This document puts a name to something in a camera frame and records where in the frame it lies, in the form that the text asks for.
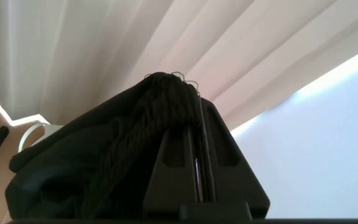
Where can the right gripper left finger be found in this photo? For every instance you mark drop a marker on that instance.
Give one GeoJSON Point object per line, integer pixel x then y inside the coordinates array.
{"type": "Point", "coordinates": [172, 180]}

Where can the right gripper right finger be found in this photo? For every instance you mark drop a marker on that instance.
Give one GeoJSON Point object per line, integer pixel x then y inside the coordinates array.
{"type": "Point", "coordinates": [235, 180]}

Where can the black garment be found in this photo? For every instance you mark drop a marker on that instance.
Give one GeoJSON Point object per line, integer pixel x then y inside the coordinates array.
{"type": "Point", "coordinates": [89, 155]}

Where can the white laundry basket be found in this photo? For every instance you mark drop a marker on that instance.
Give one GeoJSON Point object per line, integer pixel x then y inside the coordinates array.
{"type": "Point", "coordinates": [26, 137]}

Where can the beige curtain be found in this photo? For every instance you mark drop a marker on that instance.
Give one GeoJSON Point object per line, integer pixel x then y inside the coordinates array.
{"type": "Point", "coordinates": [73, 46]}

